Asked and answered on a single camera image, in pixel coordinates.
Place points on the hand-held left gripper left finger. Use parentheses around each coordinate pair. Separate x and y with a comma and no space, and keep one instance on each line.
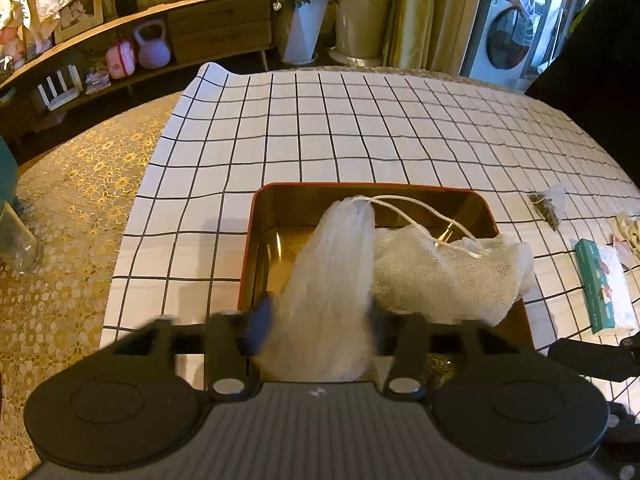
(257,325)

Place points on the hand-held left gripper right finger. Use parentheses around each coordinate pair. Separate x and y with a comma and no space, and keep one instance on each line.
(382,330)

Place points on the teal white tissue pack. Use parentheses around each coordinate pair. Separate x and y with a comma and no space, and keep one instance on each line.
(605,285)

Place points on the white checked tablecloth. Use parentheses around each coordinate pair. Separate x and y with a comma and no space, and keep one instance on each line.
(350,125)

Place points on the covered standing air conditioner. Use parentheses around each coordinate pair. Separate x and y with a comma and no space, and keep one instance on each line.
(367,10)

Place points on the pink small case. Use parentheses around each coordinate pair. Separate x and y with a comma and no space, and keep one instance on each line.
(121,60)

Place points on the purple kettlebell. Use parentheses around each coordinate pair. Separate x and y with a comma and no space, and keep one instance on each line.
(152,50)

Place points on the white mesh bag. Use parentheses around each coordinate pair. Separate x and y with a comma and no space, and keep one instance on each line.
(325,285)

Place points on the gold metal tin box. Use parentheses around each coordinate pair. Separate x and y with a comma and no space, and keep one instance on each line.
(290,240)

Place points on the teal pot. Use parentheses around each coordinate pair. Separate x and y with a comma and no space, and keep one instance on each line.
(6,170)

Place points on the white gauze bag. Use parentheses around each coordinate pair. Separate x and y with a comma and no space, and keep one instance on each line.
(450,275)

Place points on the white plant pot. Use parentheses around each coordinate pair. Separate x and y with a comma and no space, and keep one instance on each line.
(302,35)

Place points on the large black cloth cover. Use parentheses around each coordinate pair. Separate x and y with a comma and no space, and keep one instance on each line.
(600,60)

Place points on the triangular tea bag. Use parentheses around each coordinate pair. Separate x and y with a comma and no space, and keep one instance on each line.
(550,205)

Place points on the wooden picture frame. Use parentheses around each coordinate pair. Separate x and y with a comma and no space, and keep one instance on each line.
(77,15)

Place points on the white router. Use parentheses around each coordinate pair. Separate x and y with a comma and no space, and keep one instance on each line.
(60,92)

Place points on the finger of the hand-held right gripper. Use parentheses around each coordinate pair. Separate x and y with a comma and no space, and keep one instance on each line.
(595,360)
(625,422)

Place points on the clear glass jar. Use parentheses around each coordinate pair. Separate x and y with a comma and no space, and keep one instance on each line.
(15,242)

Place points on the colourful small box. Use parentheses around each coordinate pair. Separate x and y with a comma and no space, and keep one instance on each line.
(97,81)

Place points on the gold curtain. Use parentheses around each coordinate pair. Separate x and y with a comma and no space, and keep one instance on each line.
(430,10)

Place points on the pink figurine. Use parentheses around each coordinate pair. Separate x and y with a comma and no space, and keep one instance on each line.
(11,40)

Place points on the white washing machine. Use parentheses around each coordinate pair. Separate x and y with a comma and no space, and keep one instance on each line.
(510,35)

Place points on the wooden media cabinet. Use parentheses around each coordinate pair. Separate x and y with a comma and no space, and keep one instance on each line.
(220,25)

